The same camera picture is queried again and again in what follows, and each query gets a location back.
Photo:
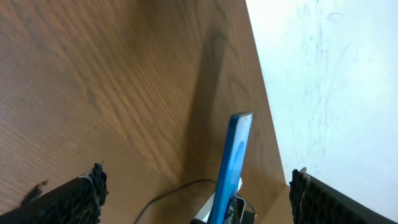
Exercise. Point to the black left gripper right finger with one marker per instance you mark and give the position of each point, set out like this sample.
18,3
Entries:
314,202

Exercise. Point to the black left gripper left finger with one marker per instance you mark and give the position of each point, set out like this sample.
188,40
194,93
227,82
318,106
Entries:
77,201

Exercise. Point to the blue Galaxy smartphone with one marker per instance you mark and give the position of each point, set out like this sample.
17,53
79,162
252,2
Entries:
237,137

